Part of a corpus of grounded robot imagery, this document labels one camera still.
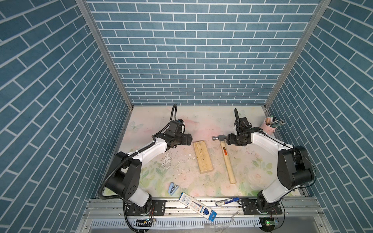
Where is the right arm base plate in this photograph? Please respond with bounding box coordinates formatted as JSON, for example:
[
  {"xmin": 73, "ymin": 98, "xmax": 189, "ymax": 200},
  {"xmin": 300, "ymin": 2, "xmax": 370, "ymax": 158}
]
[{"xmin": 238, "ymin": 198, "xmax": 283, "ymax": 215}]

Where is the white blue toothpaste box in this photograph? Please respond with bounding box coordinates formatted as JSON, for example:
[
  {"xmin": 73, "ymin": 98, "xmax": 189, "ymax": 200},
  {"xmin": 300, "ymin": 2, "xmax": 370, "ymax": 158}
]
[{"xmin": 179, "ymin": 193, "xmax": 217, "ymax": 222}]

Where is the wooden plank with nails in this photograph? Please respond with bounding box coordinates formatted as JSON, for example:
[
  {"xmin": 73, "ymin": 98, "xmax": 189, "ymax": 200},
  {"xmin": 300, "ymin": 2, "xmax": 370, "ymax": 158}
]
[{"xmin": 193, "ymin": 141, "xmax": 214, "ymax": 174}]

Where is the clear plastic wrapper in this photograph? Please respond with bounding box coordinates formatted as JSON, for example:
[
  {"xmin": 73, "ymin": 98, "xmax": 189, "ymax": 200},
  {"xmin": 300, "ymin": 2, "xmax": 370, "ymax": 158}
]
[{"xmin": 209, "ymin": 211, "xmax": 239, "ymax": 233}]

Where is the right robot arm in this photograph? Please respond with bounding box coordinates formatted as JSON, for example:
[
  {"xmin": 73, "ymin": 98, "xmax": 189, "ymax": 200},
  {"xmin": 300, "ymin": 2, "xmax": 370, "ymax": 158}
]
[{"xmin": 226, "ymin": 109, "xmax": 316, "ymax": 211}]

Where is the blue stapler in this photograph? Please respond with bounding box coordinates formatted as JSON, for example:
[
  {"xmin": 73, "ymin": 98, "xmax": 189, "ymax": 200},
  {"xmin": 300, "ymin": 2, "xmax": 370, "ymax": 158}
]
[{"xmin": 168, "ymin": 182, "xmax": 179, "ymax": 196}]

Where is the pink cup with tools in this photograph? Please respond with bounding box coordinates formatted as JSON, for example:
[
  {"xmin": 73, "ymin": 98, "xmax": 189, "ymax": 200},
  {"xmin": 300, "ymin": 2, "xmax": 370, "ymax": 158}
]
[{"xmin": 260, "ymin": 116, "xmax": 286, "ymax": 135}]

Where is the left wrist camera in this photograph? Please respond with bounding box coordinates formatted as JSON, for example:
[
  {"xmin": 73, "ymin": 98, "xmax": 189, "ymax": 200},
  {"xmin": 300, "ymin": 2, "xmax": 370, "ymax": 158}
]
[{"xmin": 177, "ymin": 119, "xmax": 185, "ymax": 133}]

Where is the wooden claw hammer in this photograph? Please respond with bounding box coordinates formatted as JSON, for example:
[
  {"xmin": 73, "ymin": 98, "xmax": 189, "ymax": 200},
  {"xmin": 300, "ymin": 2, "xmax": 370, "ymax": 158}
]
[{"xmin": 212, "ymin": 135, "xmax": 236, "ymax": 184}]

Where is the blue white marker pen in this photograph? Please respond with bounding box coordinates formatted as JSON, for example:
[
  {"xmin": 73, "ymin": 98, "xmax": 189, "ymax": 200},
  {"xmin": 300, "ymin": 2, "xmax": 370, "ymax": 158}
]
[{"xmin": 215, "ymin": 197, "xmax": 240, "ymax": 207}]

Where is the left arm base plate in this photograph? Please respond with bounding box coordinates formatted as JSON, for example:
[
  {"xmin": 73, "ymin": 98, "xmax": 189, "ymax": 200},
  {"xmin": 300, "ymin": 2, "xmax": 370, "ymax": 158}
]
[{"xmin": 123, "ymin": 200, "xmax": 166, "ymax": 216}]

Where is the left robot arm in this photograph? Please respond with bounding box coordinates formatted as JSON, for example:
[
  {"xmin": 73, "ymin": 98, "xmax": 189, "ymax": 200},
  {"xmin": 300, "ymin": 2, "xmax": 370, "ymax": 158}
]
[{"xmin": 98, "ymin": 104, "xmax": 192, "ymax": 214}]

